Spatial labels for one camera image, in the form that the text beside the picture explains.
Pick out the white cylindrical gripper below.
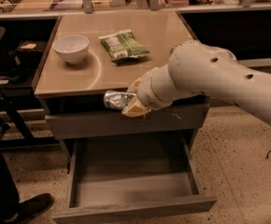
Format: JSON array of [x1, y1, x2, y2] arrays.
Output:
[[121, 63, 200, 118]]

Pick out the silver redbull can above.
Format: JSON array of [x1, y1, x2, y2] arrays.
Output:
[[104, 90, 136, 110]]

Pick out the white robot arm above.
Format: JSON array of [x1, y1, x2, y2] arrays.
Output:
[[122, 42, 271, 125]]

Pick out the green white soda can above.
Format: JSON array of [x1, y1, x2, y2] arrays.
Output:
[[169, 46, 178, 55]]

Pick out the grey drawer cabinet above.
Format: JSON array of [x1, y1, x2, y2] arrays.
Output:
[[31, 9, 222, 224]]

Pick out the closed grey top drawer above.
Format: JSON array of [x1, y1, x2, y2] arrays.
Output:
[[46, 102, 209, 140]]

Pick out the open grey middle drawer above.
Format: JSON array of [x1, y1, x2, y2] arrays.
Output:
[[53, 132, 216, 224]]

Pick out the green chip bag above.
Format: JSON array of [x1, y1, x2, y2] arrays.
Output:
[[98, 29, 150, 63]]

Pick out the white ceramic bowl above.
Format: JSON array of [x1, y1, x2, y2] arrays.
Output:
[[52, 35, 90, 64]]

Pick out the black shoe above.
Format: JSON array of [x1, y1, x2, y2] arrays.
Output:
[[0, 193, 54, 224]]

